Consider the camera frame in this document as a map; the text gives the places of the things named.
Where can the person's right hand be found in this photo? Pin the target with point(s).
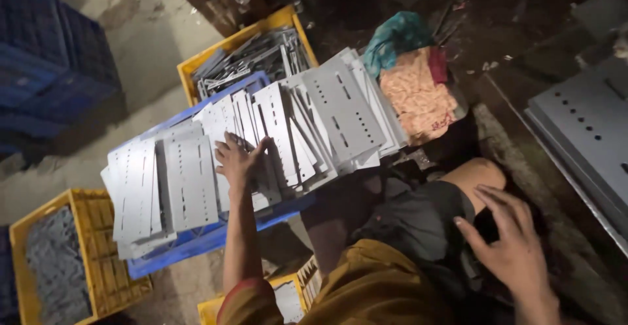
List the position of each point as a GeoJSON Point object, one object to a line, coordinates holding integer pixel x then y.
{"type": "Point", "coordinates": [515, 251]}

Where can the person's left hand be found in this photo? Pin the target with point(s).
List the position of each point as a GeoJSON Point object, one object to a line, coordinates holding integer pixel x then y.
{"type": "Point", "coordinates": [238, 165]}

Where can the pile of grey metal plates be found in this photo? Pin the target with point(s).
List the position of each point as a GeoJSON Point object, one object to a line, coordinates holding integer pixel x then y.
{"type": "Point", "coordinates": [191, 183]}

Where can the blue plastic crate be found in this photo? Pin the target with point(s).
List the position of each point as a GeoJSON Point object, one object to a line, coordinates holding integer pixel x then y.
{"type": "Point", "coordinates": [206, 239]}

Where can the person's right leg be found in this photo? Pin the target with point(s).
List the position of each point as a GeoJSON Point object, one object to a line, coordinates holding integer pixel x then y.
{"type": "Point", "coordinates": [473, 175]}

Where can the person's leg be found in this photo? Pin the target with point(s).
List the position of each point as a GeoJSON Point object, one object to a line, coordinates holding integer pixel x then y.
{"type": "Point", "coordinates": [331, 222]}
{"type": "Point", "coordinates": [473, 175]}

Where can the person's dark shorts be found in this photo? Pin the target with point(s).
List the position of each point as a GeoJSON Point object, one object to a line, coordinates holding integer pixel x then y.
{"type": "Point", "coordinates": [422, 217]}

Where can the person's left leg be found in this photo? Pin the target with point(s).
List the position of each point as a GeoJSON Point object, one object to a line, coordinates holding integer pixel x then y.
{"type": "Point", "coordinates": [331, 222]}

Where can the heap of grey metal strips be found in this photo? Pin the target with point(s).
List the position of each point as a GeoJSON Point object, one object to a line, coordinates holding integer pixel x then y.
{"type": "Point", "coordinates": [255, 57]}

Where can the yellow crate with metal strips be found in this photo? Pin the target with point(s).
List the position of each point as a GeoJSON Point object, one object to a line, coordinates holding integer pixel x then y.
{"type": "Point", "coordinates": [196, 62]}

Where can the large grey perforated metal panel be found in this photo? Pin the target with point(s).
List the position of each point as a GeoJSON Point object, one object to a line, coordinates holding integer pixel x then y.
{"type": "Point", "coordinates": [584, 129]}

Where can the person's mustard shirt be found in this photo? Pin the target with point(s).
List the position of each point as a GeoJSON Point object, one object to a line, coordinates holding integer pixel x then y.
{"type": "Point", "coordinates": [373, 290]}

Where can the yellow crate with small parts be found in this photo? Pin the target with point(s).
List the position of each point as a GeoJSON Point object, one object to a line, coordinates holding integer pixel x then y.
{"type": "Point", "coordinates": [105, 246]}

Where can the orange patterned cloth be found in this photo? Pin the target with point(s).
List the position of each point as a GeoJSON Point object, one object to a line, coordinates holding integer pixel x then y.
{"type": "Point", "coordinates": [417, 99]}

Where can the dark red cloth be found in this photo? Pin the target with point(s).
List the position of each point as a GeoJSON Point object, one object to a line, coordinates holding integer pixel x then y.
{"type": "Point", "coordinates": [438, 65]}

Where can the teal cloth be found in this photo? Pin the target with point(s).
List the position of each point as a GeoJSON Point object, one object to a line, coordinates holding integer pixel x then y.
{"type": "Point", "coordinates": [395, 38]}

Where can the heap of small grey parts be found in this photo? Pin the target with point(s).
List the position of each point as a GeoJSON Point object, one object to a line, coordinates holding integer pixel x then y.
{"type": "Point", "coordinates": [56, 266]}

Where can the stack of dark blue crates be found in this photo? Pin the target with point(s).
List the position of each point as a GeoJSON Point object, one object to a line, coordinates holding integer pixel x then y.
{"type": "Point", "coordinates": [44, 65]}

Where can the dark blue crate edge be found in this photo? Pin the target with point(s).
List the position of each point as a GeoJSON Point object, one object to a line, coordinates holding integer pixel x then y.
{"type": "Point", "coordinates": [7, 276]}

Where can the small metal bracket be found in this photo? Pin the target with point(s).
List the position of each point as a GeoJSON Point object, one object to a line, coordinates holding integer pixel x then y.
{"type": "Point", "coordinates": [416, 159]}

